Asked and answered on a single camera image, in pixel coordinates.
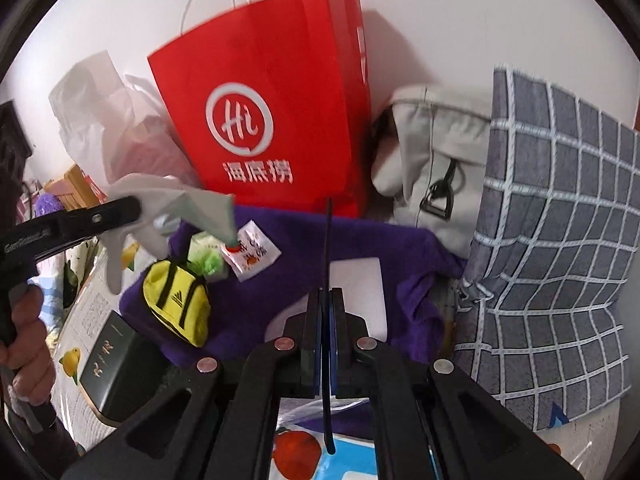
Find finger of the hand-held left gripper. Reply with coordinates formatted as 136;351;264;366
50;196;142;248

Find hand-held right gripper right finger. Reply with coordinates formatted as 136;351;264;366
330;287;586;480

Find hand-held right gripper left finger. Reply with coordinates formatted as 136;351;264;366
60;287;330;480

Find white glove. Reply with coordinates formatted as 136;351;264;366
102;172;238;296

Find yellow mini backpack pouch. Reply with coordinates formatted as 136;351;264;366
142;257;212;348

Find thin black item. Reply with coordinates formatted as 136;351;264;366
322;197;337;456

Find person's left forearm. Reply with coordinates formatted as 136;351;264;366
10;395;81;461

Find person's left hand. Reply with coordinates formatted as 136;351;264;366
0;287;57;402

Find wooden furniture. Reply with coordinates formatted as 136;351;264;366
47;164;108;211

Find purple fuzzy item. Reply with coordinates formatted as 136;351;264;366
32;192;63;216

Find white flat box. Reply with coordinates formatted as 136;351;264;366
265;257;390;343

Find fruit print tablecloth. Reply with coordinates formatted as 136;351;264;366
50;240;586;480

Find blue box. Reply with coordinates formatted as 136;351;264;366
300;435;381;480

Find green and white packet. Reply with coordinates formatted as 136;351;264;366
187;230;231;281

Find white plastic bag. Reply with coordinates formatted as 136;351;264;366
49;50;201;191

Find purple cloth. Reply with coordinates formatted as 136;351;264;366
120;204;463;436

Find white sachet with orange print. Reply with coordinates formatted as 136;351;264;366
220;221;282;282

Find dark green box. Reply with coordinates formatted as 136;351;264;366
80;310;171;426

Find grey canvas bag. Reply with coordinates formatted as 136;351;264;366
371;85;493;258

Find small blue item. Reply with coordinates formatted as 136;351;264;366
547;402;571;428

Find red paper bag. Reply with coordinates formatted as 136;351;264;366
147;0;373;218

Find grey plaid pillow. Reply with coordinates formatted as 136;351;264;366
452;64;640;433

